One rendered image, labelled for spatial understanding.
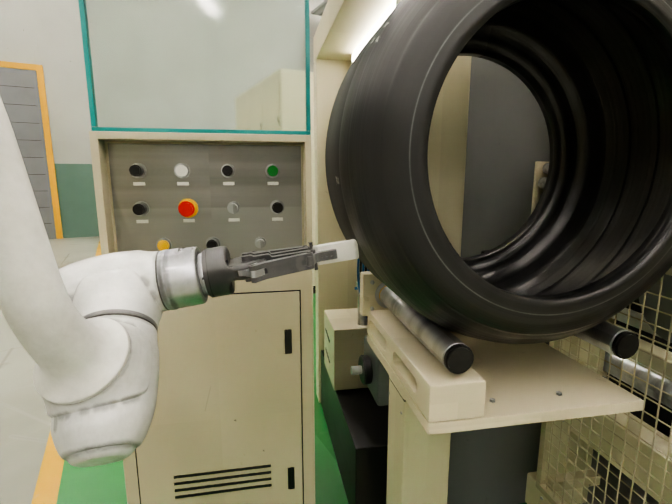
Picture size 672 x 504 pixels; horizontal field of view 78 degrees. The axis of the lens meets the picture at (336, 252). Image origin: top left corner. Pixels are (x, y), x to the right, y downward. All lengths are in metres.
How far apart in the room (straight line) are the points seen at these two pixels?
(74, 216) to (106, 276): 8.80
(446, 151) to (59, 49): 9.02
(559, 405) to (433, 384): 0.23
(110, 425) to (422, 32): 0.57
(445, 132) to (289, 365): 0.76
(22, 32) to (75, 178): 2.55
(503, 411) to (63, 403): 0.59
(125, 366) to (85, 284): 0.16
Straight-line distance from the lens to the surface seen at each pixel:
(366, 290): 0.93
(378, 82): 0.57
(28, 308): 0.48
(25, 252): 0.47
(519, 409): 0.74
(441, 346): 0.65
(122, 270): 0.64
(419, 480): 1.23
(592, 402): 0.82
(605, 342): 0.80
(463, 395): 0.67
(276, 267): 0.60
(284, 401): 1.31
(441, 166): 0.97
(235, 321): 1.21
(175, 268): 0.62
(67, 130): 9.43
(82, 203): 9.40
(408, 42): 0.58
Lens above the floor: 1.16
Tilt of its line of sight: 10 degrees down
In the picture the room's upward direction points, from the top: straight up
